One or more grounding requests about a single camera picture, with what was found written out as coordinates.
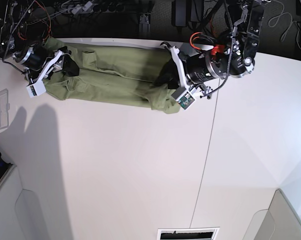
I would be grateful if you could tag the green t-shirt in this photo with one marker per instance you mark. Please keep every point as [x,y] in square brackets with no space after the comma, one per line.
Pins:
[115,75]

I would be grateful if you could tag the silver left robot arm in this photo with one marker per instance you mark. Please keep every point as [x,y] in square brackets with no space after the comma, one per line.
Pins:
[231,54]

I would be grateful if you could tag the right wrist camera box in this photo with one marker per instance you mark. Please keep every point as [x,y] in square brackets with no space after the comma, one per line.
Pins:
[36,89]

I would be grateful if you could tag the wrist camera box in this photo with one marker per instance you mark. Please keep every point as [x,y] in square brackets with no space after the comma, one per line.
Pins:
[183,97]
[36,89]

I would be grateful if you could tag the aluminium frame post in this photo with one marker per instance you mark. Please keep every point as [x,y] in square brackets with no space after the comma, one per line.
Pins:
[144,25]

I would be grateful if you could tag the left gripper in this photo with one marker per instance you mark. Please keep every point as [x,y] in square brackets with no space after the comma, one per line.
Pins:
[174,74]

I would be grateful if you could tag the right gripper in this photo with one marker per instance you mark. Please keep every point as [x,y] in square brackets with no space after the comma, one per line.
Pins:
[61,61]

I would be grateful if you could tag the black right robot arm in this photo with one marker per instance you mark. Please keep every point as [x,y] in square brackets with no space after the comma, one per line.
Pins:
[25,29]

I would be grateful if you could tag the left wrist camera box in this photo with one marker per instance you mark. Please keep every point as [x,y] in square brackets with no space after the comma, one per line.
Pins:
[183,97]

